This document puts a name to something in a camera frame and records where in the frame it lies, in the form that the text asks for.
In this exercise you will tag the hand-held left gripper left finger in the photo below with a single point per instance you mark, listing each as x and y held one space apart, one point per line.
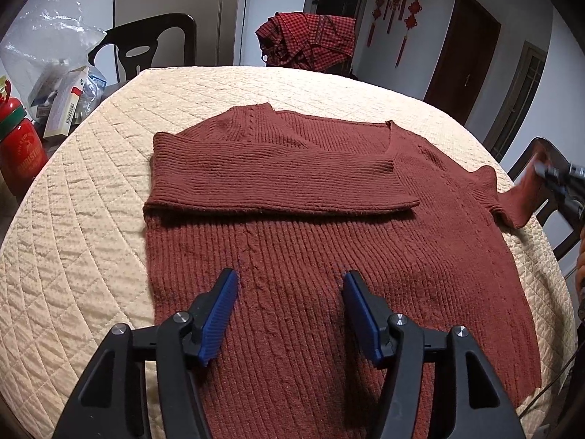
219 318

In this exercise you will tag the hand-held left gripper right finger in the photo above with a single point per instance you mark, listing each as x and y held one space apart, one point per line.
361 318

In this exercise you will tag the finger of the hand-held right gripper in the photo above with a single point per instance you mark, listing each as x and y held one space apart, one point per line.
548 170

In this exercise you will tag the rust brown knit sweater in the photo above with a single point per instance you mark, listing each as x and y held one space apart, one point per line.
297 238

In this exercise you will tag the person's right forearm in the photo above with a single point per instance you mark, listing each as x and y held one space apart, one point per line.
581 260

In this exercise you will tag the grey panelled door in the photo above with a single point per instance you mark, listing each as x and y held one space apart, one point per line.
516 100

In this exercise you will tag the dark brown wooden door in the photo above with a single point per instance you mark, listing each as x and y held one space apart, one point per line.
457 55

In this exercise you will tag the beige quilted table cover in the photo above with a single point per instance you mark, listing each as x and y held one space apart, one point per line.
91 238

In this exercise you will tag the red canister with green band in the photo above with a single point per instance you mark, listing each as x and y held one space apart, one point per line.
18 155

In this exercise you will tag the white cardboard box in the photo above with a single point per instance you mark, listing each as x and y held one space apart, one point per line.
64 100

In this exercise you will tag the red plaid cloth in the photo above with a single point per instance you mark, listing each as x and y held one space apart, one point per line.
311 36

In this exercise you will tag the clear plastic bag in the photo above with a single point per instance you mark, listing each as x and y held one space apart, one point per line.
45 32

